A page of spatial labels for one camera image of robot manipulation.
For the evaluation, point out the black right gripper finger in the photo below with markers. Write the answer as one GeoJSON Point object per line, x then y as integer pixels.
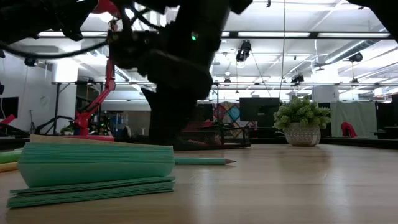
{"type": "Point", "coordinates": [168, 121]}

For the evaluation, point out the teal pencil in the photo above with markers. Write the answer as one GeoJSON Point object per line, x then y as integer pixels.
{"type": "Point", "coordinates": [202, 161]}

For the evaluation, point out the teal sticky note pad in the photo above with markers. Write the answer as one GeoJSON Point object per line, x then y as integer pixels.
{"type": "Point", "coordinates": [93, 168]}

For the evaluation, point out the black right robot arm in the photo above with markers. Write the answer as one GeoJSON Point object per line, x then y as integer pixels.
{"type": "Point", "coordinates": [379, 12]}

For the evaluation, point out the black mesh desk organizer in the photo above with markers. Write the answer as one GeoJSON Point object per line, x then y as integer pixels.
{"type": "Point", "coordinates": [230, 138]}

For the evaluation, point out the black ceiling spotlight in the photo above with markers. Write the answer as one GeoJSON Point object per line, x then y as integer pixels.
{"type": "Point", "coordinates": [30, 61]}
{"type": "Point", "coordinates": [356, 57]}
{"type": "Point", "coordinates": [297, 79]}
{"type": "Point", "coordinates": [243, 52]}

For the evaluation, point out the colourful patterned panel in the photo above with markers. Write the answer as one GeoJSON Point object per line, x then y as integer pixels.
{"type": "Point", "coordinates": [231, 113]}

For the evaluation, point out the red desk lamp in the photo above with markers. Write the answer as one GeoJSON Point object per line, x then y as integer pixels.
{"type": "Point", "coordinates": [109, 77]}

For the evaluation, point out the large black monitor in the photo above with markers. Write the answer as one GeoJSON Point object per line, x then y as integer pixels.
{"type": "Point", "coordinates": [259, 109]}

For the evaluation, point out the small black screen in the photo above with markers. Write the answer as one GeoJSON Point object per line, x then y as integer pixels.
{"type": "Point", "coordinates": [9, 107]}

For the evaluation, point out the black background robot arms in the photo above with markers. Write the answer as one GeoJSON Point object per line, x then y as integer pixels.
{"type": "Point", "coordinates": [53, 123]}

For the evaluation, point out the red angled bar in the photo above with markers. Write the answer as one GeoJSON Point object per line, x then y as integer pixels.
{"type": "Point", "coordinates": [7, 120]}

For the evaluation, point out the green plant in white pot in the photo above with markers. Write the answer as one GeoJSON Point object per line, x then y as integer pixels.
{"type": "Point", "coordinates": [301, 118]}

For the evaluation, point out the small red background object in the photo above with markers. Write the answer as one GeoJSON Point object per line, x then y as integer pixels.
{"type": "Point", "coordinates": [348, 130]}

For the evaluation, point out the pale green curtain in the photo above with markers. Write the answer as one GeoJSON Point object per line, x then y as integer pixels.
{"type": "Point", "coordinates": [354, 119]}

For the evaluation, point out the black metal frame stand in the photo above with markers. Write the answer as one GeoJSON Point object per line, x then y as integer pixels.
{"type": "Point", "coordinates": [217, 102]}

